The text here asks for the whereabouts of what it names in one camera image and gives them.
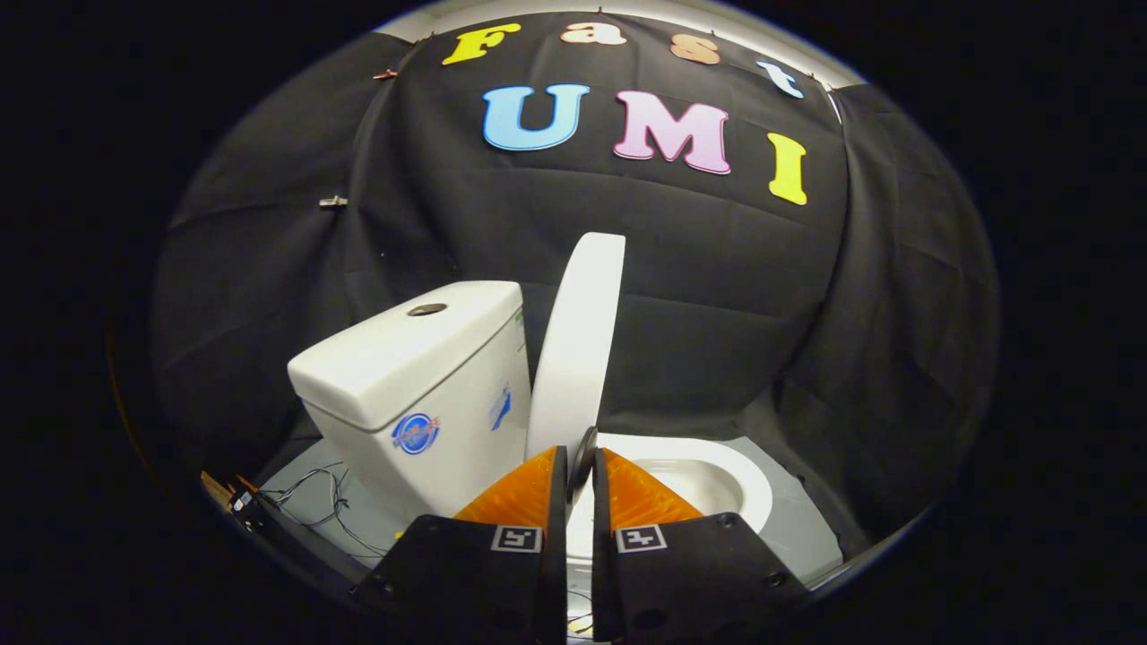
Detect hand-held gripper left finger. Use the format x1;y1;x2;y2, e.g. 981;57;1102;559
351;445;570;642

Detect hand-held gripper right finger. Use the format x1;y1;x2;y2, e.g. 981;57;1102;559
591;447;813;642

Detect white toilet lid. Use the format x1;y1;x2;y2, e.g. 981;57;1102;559
524;232;627;503

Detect white toilet tank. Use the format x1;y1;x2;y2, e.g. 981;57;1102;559
287;280;534;522

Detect black backdrop cloth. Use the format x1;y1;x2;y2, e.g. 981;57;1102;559
151;11;1002;561

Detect thin black cables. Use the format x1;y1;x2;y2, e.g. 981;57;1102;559
258;460;401;562

